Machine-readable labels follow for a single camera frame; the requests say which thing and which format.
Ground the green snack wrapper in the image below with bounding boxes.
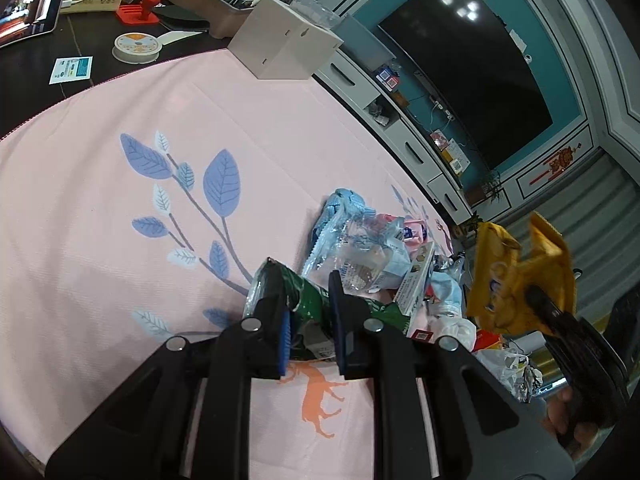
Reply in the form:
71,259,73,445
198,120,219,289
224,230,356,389
243,257,411,361

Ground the white plastic bag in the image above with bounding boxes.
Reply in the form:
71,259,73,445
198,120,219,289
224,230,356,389
426,314,477,351

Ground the clear plastic wrapper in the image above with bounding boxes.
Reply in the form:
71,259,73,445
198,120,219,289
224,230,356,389
302,214,411,294

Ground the pink tissue packet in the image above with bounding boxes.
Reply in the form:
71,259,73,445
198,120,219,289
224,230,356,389
376,214,433,252

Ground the yellow snack bag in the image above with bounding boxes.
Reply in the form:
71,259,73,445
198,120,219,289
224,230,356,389
466,212,576,336

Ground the person's right hand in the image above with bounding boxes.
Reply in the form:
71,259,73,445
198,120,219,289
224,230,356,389
542,386,599,460

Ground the white toothpaste box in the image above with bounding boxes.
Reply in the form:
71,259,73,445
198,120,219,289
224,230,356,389
394,242,435,316

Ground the blue face mask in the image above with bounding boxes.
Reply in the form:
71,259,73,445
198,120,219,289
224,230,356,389
309,188,376,252

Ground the white TV cabinet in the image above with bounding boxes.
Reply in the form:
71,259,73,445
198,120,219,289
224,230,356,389
313,48,474,226

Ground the white cardboard box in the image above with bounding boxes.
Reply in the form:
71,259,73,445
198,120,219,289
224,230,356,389
228,0,343,80

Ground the large black television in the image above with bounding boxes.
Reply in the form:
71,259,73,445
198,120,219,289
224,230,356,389
378,0,552,169

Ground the round tape roll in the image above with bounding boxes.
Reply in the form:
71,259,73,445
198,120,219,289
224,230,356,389
112,32,163,65

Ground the blue white card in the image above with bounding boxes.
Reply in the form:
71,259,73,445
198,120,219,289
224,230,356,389
49,56,93,84

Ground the red toy figure stand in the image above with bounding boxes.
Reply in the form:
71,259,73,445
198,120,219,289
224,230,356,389
116,0,160,26

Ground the tablet computer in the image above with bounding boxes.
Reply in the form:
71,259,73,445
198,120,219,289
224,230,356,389
0,0,63,48

